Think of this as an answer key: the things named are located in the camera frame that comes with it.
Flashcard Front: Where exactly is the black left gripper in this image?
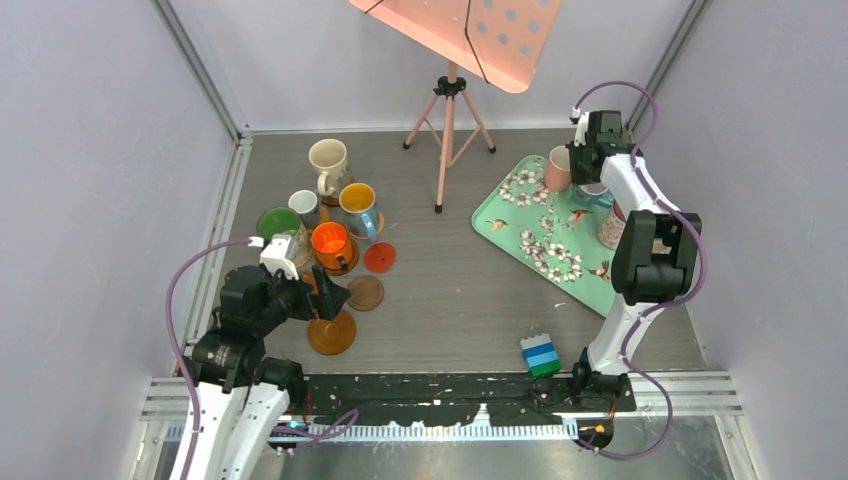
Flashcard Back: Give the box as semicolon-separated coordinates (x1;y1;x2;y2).
254;262;349;333

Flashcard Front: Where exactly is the large ridged brown wooden coaster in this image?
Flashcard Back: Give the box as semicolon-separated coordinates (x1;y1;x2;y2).
313;250;360;276

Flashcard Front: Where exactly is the dark walnut coaster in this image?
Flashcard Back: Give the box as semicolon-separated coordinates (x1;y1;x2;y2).
347;275;385;311

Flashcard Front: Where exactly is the white inside teal mug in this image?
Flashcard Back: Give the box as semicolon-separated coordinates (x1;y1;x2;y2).
573;183;615;209

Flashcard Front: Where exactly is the pink white inside mug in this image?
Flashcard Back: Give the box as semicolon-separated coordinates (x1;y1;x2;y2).
544;145;572;193

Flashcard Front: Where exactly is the orange mug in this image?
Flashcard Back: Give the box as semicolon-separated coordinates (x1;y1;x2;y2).
310;221;357;268

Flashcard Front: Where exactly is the red round paper coaster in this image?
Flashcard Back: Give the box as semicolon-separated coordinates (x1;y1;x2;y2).
363;242;397;274

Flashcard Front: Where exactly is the woven rattan coaster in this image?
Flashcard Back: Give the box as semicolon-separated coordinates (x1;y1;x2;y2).
346;212;385;243

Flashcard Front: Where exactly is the pink inside floral mug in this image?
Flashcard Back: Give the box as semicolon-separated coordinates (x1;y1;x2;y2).
596;202;627;250

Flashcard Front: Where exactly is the green inside cream mug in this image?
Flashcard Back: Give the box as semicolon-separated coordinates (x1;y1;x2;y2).
256;207;312;267

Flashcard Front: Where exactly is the small blue patterned mug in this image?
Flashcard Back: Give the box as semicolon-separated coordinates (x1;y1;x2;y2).
288;189;321;230

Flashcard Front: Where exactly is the yellow inside blue mug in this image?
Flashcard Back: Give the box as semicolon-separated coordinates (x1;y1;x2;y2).
339;182;384;243

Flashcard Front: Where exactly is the cream shell pattern mug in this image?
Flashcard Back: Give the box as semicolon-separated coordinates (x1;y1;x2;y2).
308;138;354;198

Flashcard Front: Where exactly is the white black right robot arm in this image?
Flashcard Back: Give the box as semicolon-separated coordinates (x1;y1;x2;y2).
567;110;701;411

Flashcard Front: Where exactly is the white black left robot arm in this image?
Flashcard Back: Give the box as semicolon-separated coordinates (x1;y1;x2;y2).
171;265;351;479

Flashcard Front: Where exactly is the ridged brown coaster back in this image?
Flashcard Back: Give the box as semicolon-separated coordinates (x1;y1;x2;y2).
321;190;340;207

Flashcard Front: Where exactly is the mint green floral tray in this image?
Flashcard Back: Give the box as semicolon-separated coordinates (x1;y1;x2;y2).
472;155;615;316

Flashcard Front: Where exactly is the pink music stand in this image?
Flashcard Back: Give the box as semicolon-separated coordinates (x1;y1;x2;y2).
351;0;563;214

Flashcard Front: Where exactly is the blue green toy brick stack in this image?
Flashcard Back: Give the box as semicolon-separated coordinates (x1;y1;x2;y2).
519;334;562;379

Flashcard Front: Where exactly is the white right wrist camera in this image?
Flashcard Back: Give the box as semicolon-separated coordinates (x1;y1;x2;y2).
570;108;590;147

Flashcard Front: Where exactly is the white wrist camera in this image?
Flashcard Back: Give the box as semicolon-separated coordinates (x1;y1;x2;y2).
570;108;590;147
248;234;300;280

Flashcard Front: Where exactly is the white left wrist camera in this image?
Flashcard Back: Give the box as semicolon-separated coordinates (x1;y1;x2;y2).
248;234;300;280

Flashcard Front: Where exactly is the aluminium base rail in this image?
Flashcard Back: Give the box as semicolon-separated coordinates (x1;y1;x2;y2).
141;371;743;449

